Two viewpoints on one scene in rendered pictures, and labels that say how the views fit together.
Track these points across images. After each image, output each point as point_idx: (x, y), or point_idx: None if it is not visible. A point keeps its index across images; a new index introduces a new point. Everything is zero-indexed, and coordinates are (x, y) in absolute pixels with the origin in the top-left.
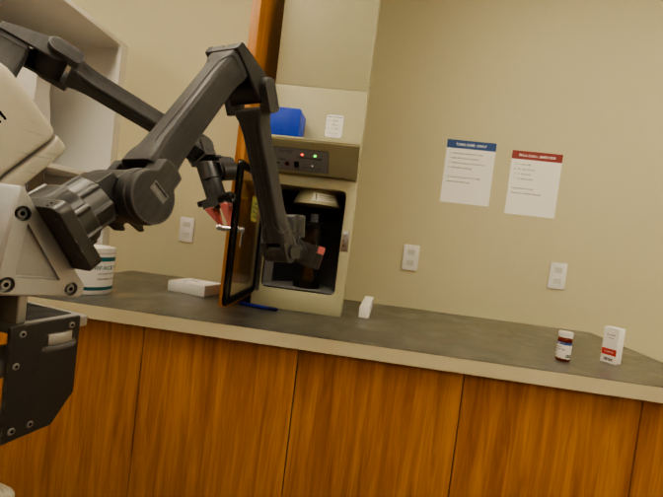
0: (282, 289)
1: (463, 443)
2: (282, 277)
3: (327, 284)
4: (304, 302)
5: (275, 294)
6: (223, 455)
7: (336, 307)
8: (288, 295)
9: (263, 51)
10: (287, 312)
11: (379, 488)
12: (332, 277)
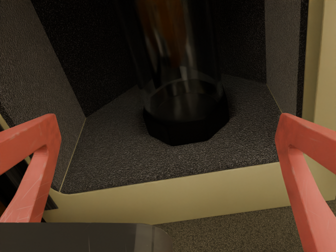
0: (128, 187)
1: None
2: (110, 93)
3: (231, 70)
4: (211, 197)
5: (114, 202)
6: None
7: (322, 181)
8: (154, 195)
9: None
10: (174, 250)
11: None
12: (249, 52)
